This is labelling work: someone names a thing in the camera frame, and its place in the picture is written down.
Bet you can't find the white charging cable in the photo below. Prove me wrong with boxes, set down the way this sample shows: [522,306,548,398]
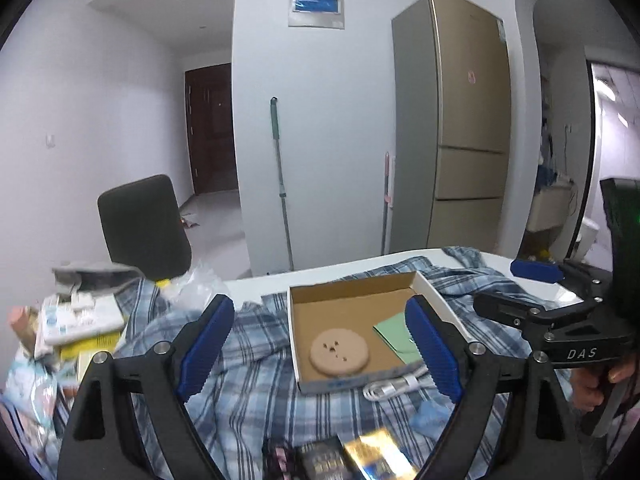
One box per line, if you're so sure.
[362,365,431,402]

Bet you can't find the green paper envelope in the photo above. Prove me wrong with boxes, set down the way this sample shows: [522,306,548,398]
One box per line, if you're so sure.
[372,310,426,365]

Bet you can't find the pink cylinder container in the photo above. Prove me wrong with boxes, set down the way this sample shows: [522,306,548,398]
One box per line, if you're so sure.
[7,306,31,341]

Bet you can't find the yellow box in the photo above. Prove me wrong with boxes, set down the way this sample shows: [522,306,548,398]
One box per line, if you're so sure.
[60,330,123,361]

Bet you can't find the black small box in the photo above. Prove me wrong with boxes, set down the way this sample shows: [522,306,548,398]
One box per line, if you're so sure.
[295,437,361,480]

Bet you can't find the white printed box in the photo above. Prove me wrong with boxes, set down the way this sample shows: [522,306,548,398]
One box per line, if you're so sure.
[35,292,126,348]

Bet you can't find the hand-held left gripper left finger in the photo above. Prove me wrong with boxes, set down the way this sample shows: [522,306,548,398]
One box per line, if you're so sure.
[56,294,236,480]

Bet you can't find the pile of colourful packets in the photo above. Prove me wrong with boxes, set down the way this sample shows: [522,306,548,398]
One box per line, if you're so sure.
[0,350,76,476]

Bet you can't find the gold snack packet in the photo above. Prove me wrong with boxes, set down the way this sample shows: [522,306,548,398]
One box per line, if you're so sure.
[345,430,418,480]

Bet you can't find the gold refrigerator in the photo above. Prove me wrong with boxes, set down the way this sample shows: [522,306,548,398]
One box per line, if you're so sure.
[389,0,513,256]

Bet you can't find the dark grey cloth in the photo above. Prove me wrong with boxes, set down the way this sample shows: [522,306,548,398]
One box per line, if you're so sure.
[52,261,143,296]

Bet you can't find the person's right hand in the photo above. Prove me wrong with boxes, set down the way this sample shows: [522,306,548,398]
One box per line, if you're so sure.
[570,352,638,416]

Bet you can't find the shallow cardboard box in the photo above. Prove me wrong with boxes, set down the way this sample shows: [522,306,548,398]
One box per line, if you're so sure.
[287,270,473,395]

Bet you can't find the clear plastic bag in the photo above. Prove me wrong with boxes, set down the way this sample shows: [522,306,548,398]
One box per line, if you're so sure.
[160,260,231,321]

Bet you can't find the green handled mop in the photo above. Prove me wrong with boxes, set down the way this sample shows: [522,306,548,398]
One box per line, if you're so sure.
[270,96,296,273]

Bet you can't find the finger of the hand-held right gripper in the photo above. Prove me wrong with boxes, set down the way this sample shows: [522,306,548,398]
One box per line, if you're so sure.
[472,291,596,341]
[510,257,618,311]

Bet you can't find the round cork coaster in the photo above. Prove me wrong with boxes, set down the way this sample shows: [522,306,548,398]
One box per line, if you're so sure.
[309,329,373,377]

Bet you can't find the dark grey chair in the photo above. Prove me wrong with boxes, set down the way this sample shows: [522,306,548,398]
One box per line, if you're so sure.
[97,175,193,281]

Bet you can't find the dark brown door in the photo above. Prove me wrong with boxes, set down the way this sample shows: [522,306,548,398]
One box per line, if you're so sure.
[185,63,240,197]

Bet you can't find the blue plaid shirt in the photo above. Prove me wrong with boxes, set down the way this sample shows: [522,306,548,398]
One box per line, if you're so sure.
[115,246,566,480]

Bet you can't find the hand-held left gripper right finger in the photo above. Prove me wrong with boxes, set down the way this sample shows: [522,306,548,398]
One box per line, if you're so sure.
[404,294,586,480]

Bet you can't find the blue tissue packet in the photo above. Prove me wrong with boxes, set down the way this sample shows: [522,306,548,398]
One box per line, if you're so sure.
[412,400,458,438]

